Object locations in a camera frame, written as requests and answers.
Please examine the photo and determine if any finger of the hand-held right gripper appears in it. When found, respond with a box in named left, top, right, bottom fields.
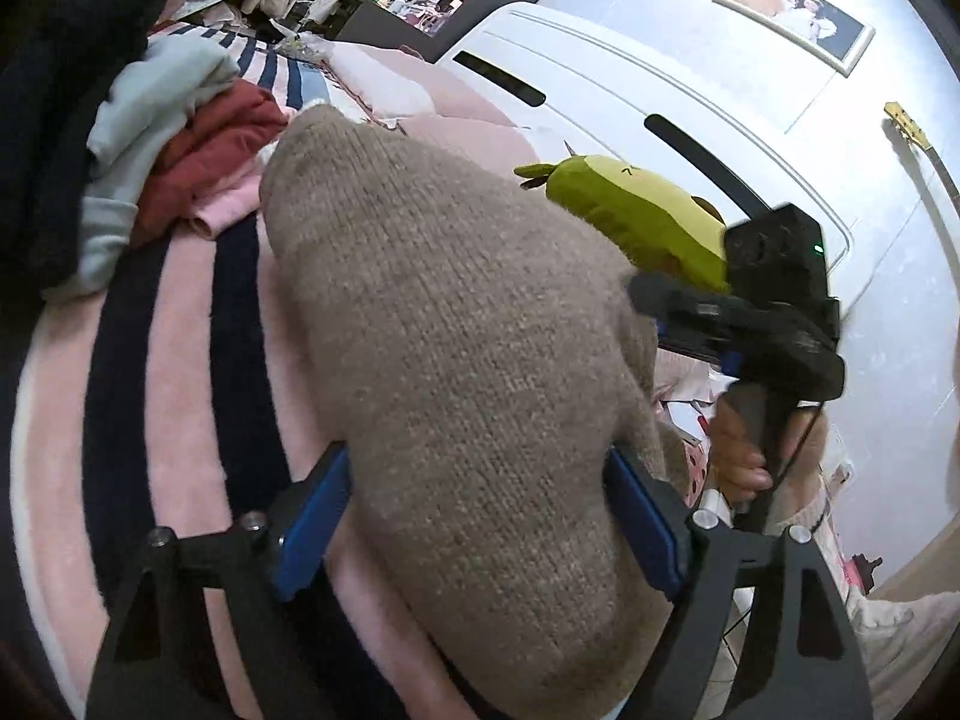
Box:
left=626, top=271, right=743, bottom=325
left=654, top=319, right=745, bottom=378

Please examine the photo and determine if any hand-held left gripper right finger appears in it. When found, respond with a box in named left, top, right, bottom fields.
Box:
left=602, top=444, right=875, bottom=720

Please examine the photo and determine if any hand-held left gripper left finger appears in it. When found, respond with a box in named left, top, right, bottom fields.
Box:
left=84, top=441, right=353, bottom=720

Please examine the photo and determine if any brown knit sweater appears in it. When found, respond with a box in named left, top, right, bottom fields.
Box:
left=259, top=103, right=691, bottom=720

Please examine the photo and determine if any person's right forearm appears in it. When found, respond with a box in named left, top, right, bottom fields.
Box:
left=765, top=412, right=863, bottom=601

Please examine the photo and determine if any person's right hand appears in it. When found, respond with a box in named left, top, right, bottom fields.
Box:
left=707, top=388, right=777, bottom=509

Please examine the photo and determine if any green avocado plush toy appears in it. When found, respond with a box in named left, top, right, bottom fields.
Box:
left=514, top=154, right=732, bottom=295

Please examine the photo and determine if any striped printed blanket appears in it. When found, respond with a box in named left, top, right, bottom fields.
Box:
left=11, top=19, right=481, bottom=720

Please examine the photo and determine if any white bed headboard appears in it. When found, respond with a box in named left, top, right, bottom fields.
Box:
left=435, top=4, right=860, bottom=278

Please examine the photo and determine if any large pink pillow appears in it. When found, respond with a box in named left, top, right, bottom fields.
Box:
left=390, top=71, right=571, bottom=188

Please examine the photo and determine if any person's cream clothing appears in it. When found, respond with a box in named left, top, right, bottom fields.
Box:
left=851, top=589, right=960, bottom=717

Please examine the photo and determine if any pink garment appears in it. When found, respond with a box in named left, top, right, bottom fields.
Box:
left=187, top=165, right=265, bottom=241

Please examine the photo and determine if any small pink pillow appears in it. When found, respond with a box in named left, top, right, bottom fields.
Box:
left=330, top=41, right=437, bottom=119

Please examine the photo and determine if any red garment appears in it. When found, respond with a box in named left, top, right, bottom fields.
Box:
left=135, top=81, right=290, bottom=248

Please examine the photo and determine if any transparent plastic bag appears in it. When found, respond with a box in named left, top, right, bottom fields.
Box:
left=270, top=30, right=332, bottom=66

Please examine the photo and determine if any light grey garment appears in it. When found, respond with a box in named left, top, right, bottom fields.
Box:
left=41, top=34, right=241, bottom=301

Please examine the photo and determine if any navy garment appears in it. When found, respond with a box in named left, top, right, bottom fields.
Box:
left=0, top=0, right=173, bottom=293

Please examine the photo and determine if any framed wall photo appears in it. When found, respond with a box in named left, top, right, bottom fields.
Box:
left=711, top=0, right=877, bottom=78

